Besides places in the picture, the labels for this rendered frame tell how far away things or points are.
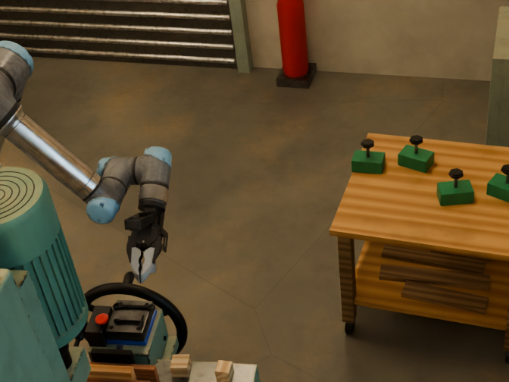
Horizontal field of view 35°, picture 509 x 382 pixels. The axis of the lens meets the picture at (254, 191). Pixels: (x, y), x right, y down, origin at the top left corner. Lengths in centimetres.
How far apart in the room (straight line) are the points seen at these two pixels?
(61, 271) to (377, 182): 162
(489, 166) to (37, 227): 192
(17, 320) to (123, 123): 316
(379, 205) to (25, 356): 171
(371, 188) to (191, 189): 120
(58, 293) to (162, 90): 318
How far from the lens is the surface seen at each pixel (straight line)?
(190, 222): 363
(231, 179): 383
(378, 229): 269
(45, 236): 141
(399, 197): 282
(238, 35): 453
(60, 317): 152
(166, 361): 188
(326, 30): 445
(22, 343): 130
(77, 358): 171
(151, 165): 214
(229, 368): 179
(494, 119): 338
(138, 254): 208
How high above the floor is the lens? 231
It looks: 38 degrees down
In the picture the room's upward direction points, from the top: 8 degrees counter-clockwise
